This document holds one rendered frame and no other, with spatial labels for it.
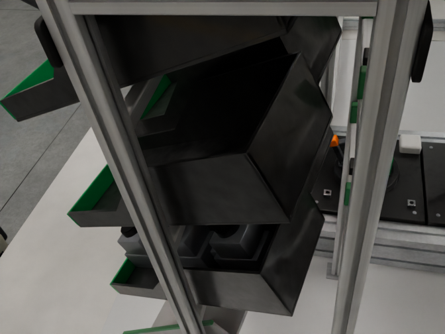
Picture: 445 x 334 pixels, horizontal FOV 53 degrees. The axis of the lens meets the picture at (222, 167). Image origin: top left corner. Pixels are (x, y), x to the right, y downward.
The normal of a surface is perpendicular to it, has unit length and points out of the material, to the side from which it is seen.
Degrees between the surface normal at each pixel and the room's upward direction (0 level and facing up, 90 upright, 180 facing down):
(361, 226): 90
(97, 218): 90
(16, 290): 0
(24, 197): 0
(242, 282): 90
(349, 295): 90
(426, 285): 0
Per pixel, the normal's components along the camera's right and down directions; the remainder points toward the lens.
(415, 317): -0.12, -0.69
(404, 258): -0.23, 0.72
